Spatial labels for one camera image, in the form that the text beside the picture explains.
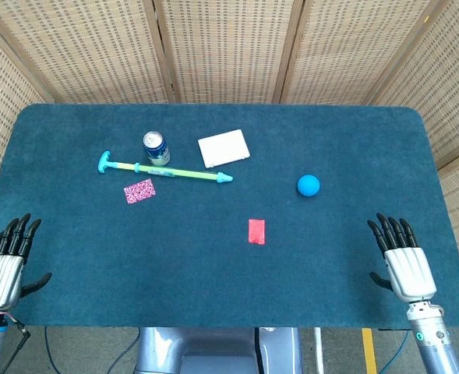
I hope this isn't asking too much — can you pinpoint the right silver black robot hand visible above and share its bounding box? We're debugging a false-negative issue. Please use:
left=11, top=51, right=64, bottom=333
left=366, top=212, right=437, bottom=303

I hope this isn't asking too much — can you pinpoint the red plastic piece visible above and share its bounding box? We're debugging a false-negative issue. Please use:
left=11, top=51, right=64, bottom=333
left=247, top=218, right=266, bottom=246

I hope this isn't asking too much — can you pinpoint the blue ball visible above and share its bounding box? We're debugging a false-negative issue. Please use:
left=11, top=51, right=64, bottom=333
left=296, top=174, right=321, bottom=199

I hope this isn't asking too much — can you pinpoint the pink patterned card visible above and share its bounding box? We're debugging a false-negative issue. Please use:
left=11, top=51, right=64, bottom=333
left=123, top=178, right=157, bottom=205

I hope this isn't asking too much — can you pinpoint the teal table carpet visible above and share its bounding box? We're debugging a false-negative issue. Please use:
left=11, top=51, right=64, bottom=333
left=0, top=103, right=459, bottom=328

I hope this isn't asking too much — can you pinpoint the blue drink can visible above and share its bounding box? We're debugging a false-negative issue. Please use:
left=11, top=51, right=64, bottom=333
left=142, top=131, right=171, bottom=167

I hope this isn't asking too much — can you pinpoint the green cyan toy pump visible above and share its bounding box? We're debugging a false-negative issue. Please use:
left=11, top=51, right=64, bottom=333
left=95, top=150, right=234, bottom=185

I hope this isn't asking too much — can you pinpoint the blue-grey robot torso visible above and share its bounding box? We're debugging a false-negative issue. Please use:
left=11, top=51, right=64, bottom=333
left=134, top=326, right=304, bottom=374

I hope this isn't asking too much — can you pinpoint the white flat plastic case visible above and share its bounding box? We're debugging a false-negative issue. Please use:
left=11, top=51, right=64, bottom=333
left=197, top=129, right=251, bottom=169

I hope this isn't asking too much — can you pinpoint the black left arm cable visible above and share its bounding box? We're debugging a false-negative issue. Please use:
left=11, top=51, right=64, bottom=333
left=2, top=311, right=32, bottom=374

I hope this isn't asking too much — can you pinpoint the blue floor cable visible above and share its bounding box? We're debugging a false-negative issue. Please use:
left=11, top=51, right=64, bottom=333
left=380, top=337, right=409, bottom=371
left=44, top=326, right=61, bottom=374

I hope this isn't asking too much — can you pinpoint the black torso cable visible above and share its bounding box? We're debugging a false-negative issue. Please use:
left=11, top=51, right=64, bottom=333
left=254, top=326, right=262, bottom=374

